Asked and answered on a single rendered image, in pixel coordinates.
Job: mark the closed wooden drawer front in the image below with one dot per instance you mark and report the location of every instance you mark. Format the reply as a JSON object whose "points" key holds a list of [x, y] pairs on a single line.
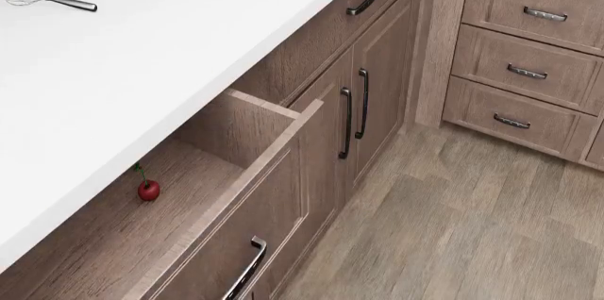
{"points": [[330, 27]]}

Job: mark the open wooden drawer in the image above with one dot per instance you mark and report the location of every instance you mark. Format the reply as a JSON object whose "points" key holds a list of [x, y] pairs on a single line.
{"points": [[198, 208]]}

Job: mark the wooden cabinet door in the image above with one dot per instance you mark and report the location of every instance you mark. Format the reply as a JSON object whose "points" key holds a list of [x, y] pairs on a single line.
{"points": [[325, 144], [384, 80]]}

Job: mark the red cherry with stem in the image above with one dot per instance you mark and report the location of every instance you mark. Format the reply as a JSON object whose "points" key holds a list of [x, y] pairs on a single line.
{"points": [[148, 189]]}

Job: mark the wooden cabinet panel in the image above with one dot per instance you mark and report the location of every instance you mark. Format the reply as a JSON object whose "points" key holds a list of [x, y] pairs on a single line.
{"points": [[595, 151]]}

